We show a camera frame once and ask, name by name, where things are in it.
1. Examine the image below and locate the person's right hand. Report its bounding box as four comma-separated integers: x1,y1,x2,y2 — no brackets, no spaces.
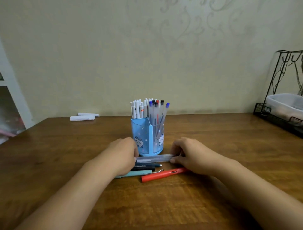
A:
170,137,238,176

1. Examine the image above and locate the person's left hand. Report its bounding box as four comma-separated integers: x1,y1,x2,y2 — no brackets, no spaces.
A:
91,137,139,178

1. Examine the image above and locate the grey green pen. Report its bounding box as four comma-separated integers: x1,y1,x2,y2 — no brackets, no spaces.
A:
115,170,153,179

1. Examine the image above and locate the blue pen holder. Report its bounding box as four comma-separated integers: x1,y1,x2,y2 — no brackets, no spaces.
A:
130,117,164,157

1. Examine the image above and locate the stack of frosted capped pens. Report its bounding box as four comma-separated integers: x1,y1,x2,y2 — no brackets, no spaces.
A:
136,154,177,163

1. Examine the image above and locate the red pen silver clip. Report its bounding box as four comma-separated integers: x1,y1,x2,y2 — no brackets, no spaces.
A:
141,167,189,183

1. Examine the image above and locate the bunch of frosted pens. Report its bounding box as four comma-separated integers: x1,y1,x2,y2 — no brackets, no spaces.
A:
148,99,170,142

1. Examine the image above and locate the person's right forearm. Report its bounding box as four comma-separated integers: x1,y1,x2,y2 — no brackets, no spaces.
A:
213,160,303,230

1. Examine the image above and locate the person's left forearm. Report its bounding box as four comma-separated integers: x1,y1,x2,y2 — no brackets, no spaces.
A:
15,160,119,230

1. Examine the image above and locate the thick rolled white paper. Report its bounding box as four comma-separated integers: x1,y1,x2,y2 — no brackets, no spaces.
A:
70,115,96,122

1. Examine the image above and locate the brown wooden table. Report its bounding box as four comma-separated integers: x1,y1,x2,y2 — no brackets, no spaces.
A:
0,113,303,230

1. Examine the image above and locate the clear plastic container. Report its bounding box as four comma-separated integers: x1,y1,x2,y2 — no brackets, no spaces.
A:
265,93,303,121

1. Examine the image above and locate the pink folding stand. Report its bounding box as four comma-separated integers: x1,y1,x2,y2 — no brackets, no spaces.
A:
0,129,17,138

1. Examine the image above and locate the white shelf unit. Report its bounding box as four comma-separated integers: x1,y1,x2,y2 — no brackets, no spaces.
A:
0,40,34,145

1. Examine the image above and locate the black wire rack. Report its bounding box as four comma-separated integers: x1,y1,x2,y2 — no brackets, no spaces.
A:
253,50,303,138

